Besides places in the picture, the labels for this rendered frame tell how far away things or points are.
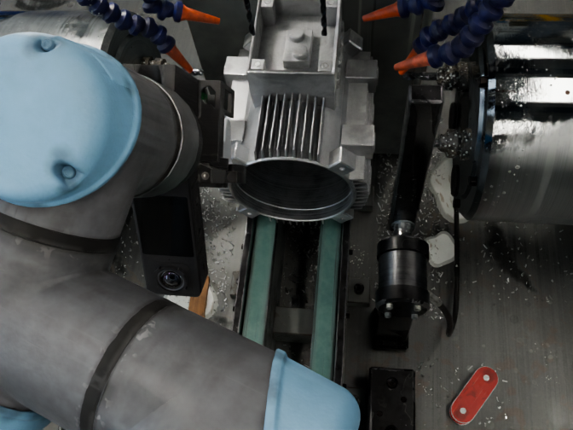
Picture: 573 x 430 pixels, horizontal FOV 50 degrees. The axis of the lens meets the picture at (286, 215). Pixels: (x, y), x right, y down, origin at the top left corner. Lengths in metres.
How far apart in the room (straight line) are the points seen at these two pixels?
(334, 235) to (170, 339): 0.58
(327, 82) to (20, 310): 0.48
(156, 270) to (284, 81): 0.31
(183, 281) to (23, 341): 0.20
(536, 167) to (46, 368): 0.54
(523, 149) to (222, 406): 0.50
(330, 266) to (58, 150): 0.59
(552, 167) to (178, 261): 0.41
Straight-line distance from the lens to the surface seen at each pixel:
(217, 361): 0.27
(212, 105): 0.51
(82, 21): 0.80
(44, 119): 0.27
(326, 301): 0.80
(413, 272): 0.69
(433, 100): 0.54
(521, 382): 0.93
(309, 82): 0.71
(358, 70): 0.79
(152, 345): 0.28
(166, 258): 0.47
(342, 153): 0.70
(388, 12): 0.70
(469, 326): 0.93
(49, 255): 0.30
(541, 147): 0.69
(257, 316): 0.80
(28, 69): 0.28
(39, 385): 0.30
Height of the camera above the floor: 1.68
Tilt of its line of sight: 62 degrees down
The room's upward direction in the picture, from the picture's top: 10 degrees counter-clockwise
